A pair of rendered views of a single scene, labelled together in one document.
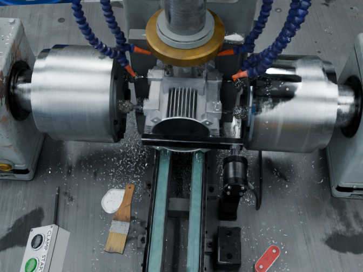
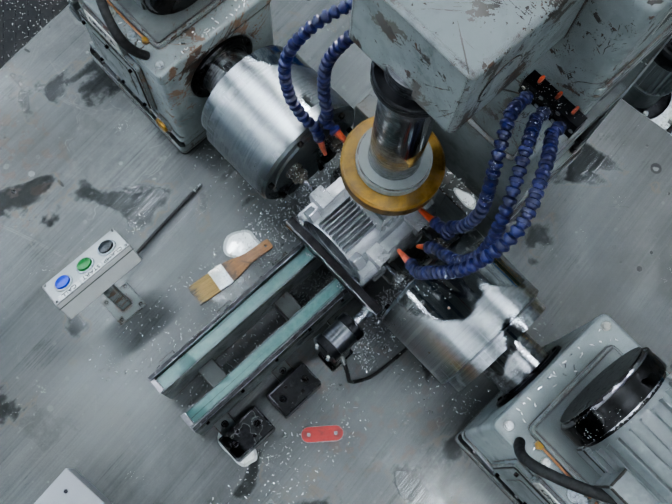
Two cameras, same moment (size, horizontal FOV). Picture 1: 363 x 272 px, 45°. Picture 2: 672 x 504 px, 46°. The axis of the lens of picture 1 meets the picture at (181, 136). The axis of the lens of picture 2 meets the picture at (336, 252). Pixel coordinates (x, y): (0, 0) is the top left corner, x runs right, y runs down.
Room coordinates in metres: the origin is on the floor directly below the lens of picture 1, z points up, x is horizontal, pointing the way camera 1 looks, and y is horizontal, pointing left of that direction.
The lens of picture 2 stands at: (0.27, -0.27, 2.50)
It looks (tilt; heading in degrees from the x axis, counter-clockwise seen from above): 74 degrees down; 37
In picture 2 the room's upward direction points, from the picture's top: 7 degrees clockwise
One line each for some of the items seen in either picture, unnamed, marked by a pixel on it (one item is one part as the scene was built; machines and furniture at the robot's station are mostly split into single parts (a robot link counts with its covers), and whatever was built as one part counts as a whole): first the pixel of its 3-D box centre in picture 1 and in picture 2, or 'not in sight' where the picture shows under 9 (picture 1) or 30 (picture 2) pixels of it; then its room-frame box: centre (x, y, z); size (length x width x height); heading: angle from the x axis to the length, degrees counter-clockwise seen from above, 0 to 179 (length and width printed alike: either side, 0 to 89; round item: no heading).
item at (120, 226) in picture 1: (122, 217); (232, 269); (0.48, 0.16, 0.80); 0.21 x 0.05 x 0.01; 170
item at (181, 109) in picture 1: (183, 104); (366, 217); (0.71, -0.01, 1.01); 0.20 x 0.19 x 0.19; 176
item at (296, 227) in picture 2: (192, 142); (332, 267); (0.59, -0.03, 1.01); 0.26 x 0.04 x 0.03; 87
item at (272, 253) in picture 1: (267, 259); (322, 434); (0.36, -0.22, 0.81); 0.09 x 0.03 x 0.02; 137
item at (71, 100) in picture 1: (67, 93); (262, 107); (0.73, 0.30, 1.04); 0.37 x 0.25 x 0.25; 86
